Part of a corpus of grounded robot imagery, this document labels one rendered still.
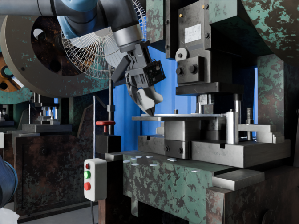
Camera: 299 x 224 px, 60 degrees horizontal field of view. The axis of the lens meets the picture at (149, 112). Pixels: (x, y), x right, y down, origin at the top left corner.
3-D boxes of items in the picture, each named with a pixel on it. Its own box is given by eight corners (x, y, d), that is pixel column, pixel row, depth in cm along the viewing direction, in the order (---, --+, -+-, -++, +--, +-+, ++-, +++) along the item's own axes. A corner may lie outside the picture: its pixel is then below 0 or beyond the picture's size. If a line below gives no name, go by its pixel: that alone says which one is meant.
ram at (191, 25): (202, 81, 80) (202, -14, 81) (168, 85, 92) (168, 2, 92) (233, 85, 92) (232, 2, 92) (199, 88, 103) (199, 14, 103)
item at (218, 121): (217, 130, 85) (217, 116, 85) (183, 128, 97) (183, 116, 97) (232, 129, 91) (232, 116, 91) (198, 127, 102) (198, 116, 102)
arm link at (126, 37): (107, 34, 69) (129, 28, 74) (113, 51, 70) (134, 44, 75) (124, 28, 63) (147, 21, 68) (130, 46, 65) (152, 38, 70)
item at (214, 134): (219, 140, 82) (219, 130, 82) (173, 136, 97) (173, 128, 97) (245, 137, 92) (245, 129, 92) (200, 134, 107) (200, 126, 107)
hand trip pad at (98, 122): (102, 141, 100) (102, 121, 100) (94, 139, 104) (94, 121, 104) (117, 139, 104) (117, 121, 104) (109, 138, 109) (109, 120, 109)
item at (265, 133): (275, 143, 73) (275, 106, 73) (223, 139, 86) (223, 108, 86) (284, 142, 77) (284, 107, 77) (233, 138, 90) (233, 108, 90)
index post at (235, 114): (234, 144, 70) (234, 109, 71) (224, 143, 73) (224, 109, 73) (239, 143, 72) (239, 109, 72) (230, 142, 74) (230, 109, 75)
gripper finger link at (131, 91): (137, 107, 72) (126, 77, 70) (133, 107, 73) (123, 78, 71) (148, 100, 75) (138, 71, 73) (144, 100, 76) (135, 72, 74)
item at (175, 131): (160, 165, 69) (160, 114, 69) (130, 158, 80) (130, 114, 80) (216, 155, 85) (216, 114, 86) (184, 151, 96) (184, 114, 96)
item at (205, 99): (209, 104, 91) (209, 94, 91) (198, 105, 94) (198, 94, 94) (214, 104, 93) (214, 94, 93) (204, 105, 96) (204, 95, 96)
